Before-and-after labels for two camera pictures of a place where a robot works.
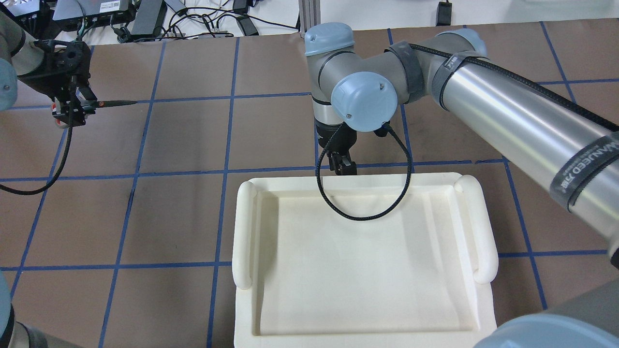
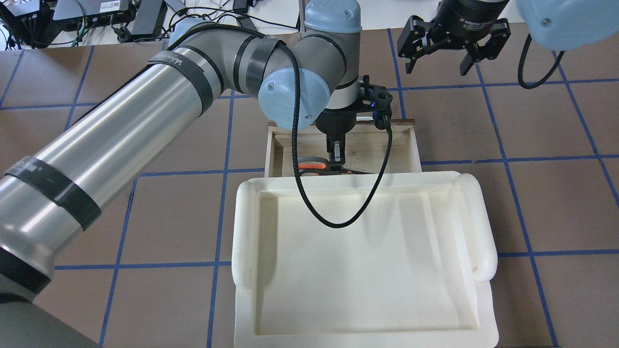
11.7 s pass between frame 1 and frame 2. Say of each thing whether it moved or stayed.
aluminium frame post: stayed
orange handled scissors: moved
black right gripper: moved
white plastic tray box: stayed
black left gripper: moved
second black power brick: stayed
